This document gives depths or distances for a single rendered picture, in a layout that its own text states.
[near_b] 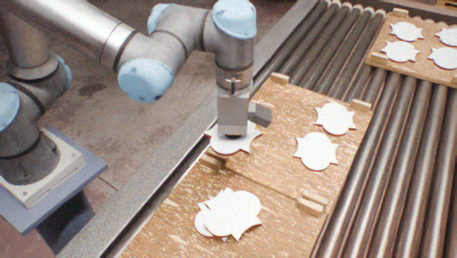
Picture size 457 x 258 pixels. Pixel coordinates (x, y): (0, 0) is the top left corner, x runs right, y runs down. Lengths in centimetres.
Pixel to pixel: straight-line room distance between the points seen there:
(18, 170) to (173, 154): 38
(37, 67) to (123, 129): 153
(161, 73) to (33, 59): 46
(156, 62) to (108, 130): 194
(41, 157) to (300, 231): 67
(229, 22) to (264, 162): 44
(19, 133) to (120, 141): 146
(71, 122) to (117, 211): 176
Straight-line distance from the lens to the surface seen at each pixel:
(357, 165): 101
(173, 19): 64
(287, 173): 92
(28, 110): 97
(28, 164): 102
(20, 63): 97
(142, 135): 237
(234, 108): 71
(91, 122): 257
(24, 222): 104
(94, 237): 89
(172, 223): 84
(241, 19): 61
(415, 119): 121
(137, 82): 55
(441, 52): 152
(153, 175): 95
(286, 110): 109
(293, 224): 84
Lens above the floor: 165
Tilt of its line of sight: 45 degrees down
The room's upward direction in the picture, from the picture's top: straight up
